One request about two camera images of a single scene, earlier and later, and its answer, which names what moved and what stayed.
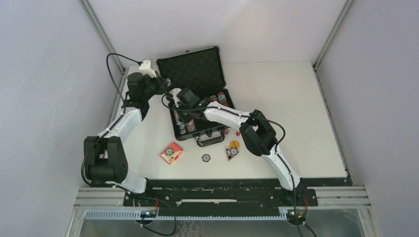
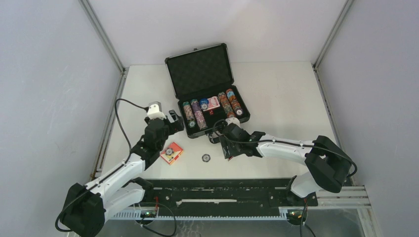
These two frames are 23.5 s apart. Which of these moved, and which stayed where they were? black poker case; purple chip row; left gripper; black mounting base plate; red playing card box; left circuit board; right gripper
Moved: black poker case; left gripper; purple chip row; right gripper
Stayed: black mounting base plate; left circuit board; red playing card box
